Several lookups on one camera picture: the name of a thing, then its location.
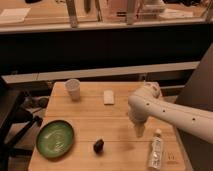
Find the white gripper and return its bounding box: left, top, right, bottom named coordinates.
left=134, top=123, right=145, bottom=138

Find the white eraser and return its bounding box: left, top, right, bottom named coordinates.
left=104, top=90, right=114, bottom=105

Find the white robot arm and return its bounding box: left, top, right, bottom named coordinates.
left=128, top=82, right=213, bottom=144

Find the clear plastic bottle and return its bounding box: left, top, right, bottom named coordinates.
left=148, top=129, right=164, bottom=171

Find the dark small object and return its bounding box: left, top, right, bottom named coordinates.
left=93, top=139, right=104, bottom=154

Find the white paper cup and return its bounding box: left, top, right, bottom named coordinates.
left=65, top=79, right=80, bottom=101

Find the green plate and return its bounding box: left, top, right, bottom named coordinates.
left=36, top=120, right=74, bottom=159

